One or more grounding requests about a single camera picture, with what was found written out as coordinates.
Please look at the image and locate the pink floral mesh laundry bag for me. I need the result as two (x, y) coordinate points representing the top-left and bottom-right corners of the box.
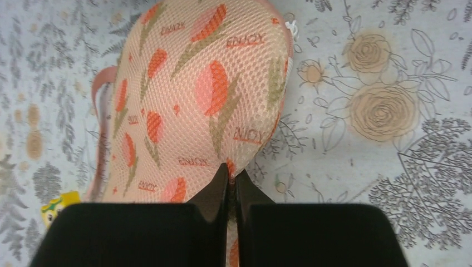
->
(82, 0), (299, 267)

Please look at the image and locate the yellow owl toy block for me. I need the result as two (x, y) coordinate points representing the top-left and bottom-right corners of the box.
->
(41, 191), (80, 229)

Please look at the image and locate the floral tablecloth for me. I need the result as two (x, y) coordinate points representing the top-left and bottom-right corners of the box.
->
(1, 1), (471, 266)

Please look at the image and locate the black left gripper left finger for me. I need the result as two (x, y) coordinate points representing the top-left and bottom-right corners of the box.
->
(31, 164), (229, 266)

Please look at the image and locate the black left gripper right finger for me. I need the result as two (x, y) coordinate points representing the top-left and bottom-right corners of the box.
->
(235, 172), (407, 266)

